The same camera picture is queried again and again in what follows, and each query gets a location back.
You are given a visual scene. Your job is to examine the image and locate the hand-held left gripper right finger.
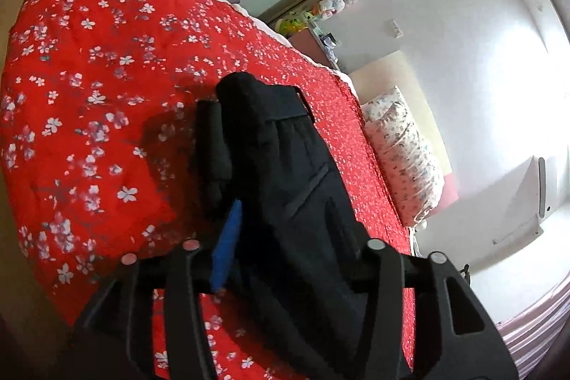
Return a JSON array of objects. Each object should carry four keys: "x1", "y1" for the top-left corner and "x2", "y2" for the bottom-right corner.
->
[{"x1": 352, "y1": 238, "x2": 519, "y2": 380}]

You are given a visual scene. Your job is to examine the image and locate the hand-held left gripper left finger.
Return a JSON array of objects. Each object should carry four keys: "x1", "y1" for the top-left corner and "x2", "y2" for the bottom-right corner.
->
[{"x1": 73, "y1": 199, "x2": 243, "y2": 380}]

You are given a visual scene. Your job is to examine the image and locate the black pants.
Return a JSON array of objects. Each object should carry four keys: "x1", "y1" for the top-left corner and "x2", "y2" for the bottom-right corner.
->
[{"x1": 193, "y1": 72, "x2": 417, "y2": 380}]

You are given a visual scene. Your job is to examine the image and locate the pink cushion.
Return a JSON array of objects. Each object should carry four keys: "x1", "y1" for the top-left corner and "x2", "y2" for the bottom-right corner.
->
[{"x1": 430, "y1": 173, "x2": 461, "y2": 225}]

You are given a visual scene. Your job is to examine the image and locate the white floral pillow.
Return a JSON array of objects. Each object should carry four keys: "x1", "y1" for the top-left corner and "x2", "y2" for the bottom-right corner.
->
[{"x1": 361, "y1": 85, "x2": 446, "y2": 226}]

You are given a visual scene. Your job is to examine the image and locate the pink striped curtain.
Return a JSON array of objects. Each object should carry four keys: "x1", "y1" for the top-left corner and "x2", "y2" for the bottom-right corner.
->
[{"x1": 498, "y1": 271, "x2": 570, "y2": 376}]

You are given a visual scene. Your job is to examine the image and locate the red floral blanket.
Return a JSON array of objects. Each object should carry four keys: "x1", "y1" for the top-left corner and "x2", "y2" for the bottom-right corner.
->
[{"x1": 0, "y1": 0, "x2": 417, "y2": 380}]

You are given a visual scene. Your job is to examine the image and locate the pink bedside cabinet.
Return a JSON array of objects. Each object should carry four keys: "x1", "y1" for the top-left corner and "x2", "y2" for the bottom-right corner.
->
[{"x1": 289, "y1": 24, "x2": 341, "y2": 70}]

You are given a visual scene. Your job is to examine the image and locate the yellow-green plush toy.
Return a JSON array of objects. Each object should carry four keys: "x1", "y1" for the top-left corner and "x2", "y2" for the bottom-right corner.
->
[{"x1": 275, "y1": 8, "x2": 322, "y2": 37}]

